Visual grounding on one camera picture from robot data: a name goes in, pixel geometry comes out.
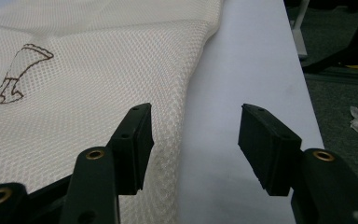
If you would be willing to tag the small yellow object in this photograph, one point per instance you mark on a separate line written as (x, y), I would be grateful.
(355, 67)

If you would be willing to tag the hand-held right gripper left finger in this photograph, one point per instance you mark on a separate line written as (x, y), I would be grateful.
(130, 155)

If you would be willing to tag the crumpled white paper scrap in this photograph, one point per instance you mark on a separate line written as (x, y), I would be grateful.
(356, 121)

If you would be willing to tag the white mesh laundry bag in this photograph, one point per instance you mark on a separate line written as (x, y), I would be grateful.
(105, 62)

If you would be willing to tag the white table mat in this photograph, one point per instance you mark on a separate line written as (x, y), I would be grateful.
(248, 62)

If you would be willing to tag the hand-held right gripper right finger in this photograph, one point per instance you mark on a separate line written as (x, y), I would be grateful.
(270, 152)

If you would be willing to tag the white metal desk frame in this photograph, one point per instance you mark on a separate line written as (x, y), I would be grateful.
(299, 34)

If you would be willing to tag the black stand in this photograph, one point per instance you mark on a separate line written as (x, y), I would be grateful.
(348, 46)

